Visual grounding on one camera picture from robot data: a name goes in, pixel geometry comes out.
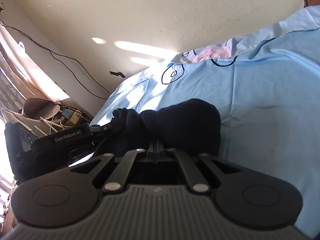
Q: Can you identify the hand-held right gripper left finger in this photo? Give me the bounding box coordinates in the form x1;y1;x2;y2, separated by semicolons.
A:
70;140;157;193

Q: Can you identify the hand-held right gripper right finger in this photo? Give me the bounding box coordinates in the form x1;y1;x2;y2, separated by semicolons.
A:
156;140;244;193

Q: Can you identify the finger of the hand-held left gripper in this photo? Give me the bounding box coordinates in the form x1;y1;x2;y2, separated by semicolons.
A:
89;119;125;134
92;130;122;157

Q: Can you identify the dark navy printed sweater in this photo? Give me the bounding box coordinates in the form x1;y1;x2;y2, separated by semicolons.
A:
111;99;222;159

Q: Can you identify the yellowed plastic box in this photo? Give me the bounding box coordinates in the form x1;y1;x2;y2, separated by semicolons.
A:
64;112;83;126

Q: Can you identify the black power adapter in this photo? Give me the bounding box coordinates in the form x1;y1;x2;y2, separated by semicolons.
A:
61;107;77;118

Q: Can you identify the brown cardboard piece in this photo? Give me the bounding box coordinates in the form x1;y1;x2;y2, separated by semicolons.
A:
23;97;62;121

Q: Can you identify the beige curtain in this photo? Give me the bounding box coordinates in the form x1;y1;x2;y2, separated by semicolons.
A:
0;25;71;107

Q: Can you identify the light blue printed bed sheet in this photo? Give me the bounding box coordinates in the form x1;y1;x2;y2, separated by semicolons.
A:
89;5;320;239

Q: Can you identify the white cable bundle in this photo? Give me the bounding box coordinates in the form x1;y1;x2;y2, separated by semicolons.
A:
34;116;66;133

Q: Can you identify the red wall cable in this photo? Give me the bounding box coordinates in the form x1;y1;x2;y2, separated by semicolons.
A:
55;56;109;100

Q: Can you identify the black wall cable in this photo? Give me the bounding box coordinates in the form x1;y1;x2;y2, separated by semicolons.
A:
0;19;112;95

